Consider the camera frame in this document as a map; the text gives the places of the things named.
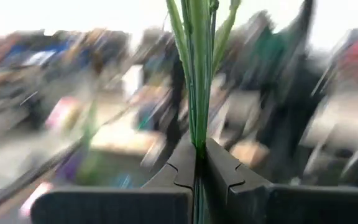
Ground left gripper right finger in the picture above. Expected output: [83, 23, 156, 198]
[205, 138, 358, 224]

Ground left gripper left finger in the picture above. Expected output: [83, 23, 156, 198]
[31, 136, 198, 224]

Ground purple flower bunch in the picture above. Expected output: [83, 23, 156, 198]
[165, 0, 242, 224]

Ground black table frame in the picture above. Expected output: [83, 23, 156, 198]
[0, 136, 86, 218]

